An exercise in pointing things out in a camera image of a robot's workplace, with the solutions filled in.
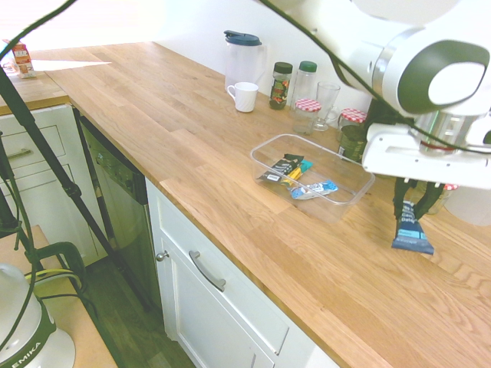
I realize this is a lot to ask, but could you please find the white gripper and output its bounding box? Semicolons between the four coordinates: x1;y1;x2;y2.
361;121;491;222

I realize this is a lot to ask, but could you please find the blue protein bar wrapper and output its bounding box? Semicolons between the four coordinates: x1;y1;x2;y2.
390;199;436;257

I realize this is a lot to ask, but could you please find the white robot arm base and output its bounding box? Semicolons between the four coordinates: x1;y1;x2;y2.
0;262;77;368

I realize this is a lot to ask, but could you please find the clear rectangular plastic container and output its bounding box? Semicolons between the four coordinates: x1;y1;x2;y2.
250;133;376;225

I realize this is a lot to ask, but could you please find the blue white protein bar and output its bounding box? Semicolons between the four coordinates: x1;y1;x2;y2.
288;179;339;201

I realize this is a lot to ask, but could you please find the teal yellow protein bar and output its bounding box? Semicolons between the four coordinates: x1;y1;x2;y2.
281;159;314;189

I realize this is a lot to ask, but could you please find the black striped protein bar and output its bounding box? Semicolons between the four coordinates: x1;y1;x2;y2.
256;153;305;183

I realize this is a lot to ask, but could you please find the glass jar red checkered lid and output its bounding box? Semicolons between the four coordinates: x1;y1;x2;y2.
423;183;460;215
337;107;368;143
291;98;321;136

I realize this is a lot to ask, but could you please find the tall clear drinking glass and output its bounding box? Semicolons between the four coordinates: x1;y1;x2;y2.
312;81;341;133

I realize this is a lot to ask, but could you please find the clear bottle with green lid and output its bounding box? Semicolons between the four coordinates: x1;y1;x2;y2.
290;61;318;112

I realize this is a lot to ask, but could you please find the spice jar with dark lid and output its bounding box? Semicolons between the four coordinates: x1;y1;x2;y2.
269;61;294;111

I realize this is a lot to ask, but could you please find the white ceramic mug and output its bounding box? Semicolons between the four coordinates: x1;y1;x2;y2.
226;81;259;113

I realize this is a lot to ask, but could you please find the white kitchen base cabinet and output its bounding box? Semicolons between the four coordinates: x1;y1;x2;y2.
144;176;346;368

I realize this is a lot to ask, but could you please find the clear pitcher with blue lid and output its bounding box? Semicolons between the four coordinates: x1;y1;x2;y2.
223;29;268;93

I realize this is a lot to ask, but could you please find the stainless steel dishwasher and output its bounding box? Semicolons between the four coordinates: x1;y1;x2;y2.
74;110;153;250

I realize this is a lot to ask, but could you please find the dark green clamp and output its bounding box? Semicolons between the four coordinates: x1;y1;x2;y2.
36;241;85;300

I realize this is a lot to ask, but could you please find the light wooden robot table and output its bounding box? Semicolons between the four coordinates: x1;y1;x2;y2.
0;224;118;368

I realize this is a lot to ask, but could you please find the white cabinet with drawers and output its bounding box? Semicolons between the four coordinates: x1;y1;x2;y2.
0;102;99;265

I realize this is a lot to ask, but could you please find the red white food carton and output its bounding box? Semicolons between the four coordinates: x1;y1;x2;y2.
11;43;38;80

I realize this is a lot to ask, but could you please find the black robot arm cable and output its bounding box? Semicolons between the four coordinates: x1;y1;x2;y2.
260;0;491;154

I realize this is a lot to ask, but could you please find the brushed metal drawer handle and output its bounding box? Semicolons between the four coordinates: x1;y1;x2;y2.
188;251;227;292

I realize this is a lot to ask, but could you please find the black camera tripod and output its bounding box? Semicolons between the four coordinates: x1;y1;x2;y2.
0;64;154;312

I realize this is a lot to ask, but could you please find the slim metal drawer handle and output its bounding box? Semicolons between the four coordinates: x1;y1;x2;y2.
5;148;34;161

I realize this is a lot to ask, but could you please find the black hanging cable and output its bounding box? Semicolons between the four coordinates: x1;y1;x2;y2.
0;0;77;64

